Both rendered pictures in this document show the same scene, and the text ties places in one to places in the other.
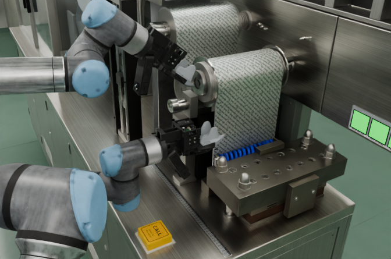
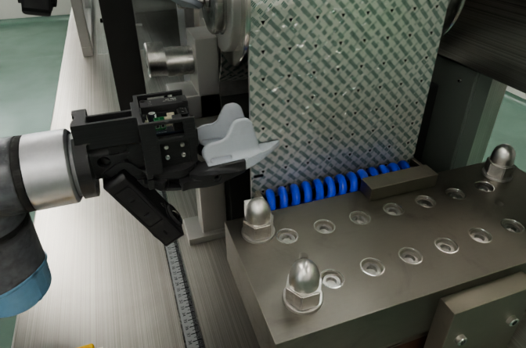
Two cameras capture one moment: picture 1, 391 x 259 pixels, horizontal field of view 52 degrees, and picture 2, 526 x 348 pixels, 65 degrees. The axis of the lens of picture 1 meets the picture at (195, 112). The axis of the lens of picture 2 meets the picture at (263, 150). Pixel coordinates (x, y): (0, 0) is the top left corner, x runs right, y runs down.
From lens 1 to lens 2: 72 cm
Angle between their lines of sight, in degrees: 11
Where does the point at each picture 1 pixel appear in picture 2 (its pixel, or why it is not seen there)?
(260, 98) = (382, 51)
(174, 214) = (144, 323)
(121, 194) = not seen: outside the picture
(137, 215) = (60, 314)
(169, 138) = (101, 138)
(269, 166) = (389, 235)
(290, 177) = (449, 279)
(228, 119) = (289, 102)
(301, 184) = (480, 303)
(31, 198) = not seen: outside the picture
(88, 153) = not seen: hidden behind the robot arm
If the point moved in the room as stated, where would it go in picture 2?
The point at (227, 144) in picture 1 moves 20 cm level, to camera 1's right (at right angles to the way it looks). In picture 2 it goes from (288, 165) to (462, 183)
